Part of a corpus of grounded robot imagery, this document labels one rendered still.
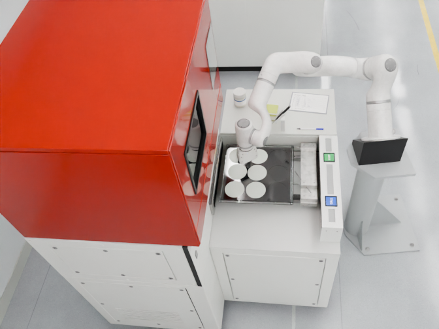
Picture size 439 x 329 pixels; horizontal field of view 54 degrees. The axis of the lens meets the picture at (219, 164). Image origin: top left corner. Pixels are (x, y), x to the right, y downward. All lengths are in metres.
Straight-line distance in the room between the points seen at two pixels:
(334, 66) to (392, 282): 1.47
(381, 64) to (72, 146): 1.53
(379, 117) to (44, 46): 1.58
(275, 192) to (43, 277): 1.86
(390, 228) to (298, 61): 1.52
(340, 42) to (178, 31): 3.04
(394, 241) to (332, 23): 2.46
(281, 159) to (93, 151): 1.25
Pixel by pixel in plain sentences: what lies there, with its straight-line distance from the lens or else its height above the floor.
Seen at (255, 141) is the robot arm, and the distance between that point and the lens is 2.02.
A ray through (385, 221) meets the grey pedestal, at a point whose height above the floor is 0.05.
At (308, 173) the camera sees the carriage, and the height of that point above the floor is 0.88.
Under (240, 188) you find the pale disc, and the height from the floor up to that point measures 0.90.
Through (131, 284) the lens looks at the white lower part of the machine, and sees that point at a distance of 2.20.
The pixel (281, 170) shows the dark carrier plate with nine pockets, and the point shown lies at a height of 0.90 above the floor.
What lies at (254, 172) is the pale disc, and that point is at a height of 0.90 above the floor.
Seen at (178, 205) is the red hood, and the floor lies 1.53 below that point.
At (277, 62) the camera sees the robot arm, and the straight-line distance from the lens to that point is 2.09.
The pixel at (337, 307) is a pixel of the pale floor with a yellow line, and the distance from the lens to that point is 2.90.
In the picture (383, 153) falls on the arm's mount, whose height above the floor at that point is 0.91.
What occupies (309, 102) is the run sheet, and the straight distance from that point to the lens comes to 2.49.
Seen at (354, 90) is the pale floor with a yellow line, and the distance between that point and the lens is 4.00.
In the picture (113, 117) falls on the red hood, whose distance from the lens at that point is 1.35.
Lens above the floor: 2.72
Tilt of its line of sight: 52 degrees down
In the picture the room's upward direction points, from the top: 11 degrees counter-clockwise
